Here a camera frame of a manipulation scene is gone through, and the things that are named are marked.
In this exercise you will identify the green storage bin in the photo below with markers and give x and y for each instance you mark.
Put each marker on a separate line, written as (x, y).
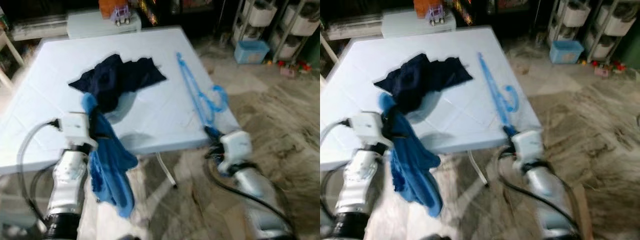
(315, 50)
(630, 50)

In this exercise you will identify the pink paper card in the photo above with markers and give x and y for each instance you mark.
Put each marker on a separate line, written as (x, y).
(287, 72)
(601, 72)

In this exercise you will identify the purple white toy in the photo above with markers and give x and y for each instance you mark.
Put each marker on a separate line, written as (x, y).
(121, 18)
(436, 16)

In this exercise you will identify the orange bag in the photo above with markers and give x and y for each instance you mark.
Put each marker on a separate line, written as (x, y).
(109, 7)
(424, 7)

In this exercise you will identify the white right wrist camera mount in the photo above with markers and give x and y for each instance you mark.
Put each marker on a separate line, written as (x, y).
(237, 147)
(529, 145)

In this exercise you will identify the light blue plastic basket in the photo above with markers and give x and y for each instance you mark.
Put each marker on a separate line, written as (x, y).
(566, 51)
(251, 52)

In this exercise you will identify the white drawer rack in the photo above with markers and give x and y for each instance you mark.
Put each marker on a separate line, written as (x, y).
(617, 22)
(575, 12)
(300, 22)
(260, 12)

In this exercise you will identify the pale square side table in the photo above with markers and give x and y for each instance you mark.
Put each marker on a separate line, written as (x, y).
(90, 26)
(405, 25)

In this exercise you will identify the white plastic folding table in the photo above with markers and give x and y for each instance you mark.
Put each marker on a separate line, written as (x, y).
(465, 120)
(150, 115)

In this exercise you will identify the small colourful toy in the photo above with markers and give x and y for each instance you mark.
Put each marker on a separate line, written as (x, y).
(616, 65)
(300, 65)

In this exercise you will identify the navy blue garment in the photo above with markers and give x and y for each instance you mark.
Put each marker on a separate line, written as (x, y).
(420, 77)
(115, 77)

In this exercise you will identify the blue plastic clothes hanger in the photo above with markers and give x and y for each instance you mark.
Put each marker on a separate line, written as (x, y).
(494, 90)
(194, 90)

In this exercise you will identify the blue t-shirt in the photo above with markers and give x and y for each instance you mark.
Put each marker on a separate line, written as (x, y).
(112, 170)
(415, 170)

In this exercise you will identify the white long board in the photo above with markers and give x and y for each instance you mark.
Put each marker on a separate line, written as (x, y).
(40, 31)
(350, 29)

